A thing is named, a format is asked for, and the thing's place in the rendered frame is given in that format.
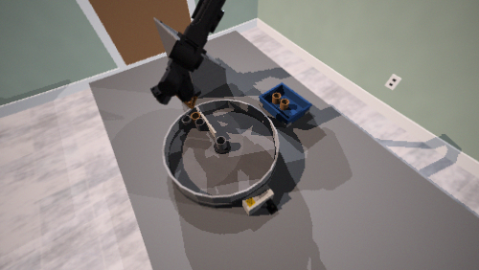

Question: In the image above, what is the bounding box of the bronze bushing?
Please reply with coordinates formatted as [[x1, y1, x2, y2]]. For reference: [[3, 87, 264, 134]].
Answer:
[[272, 93, 281, 104], [280, 99, 289, 110], [191, 112, 201, 124]]

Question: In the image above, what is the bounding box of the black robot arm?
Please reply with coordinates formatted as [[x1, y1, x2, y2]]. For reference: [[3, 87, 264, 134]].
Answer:
[[150, 0, 226, 105]]

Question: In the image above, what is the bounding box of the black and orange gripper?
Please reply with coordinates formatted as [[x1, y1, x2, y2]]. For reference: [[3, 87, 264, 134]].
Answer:
[[176, 76, 201, 109]]

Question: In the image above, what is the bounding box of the grey metal ring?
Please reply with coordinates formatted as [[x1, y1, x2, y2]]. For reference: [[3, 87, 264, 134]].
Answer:
[[195, 118, 206, 131], [216, 136, 227, 150], [181, 115, 193, 128]]

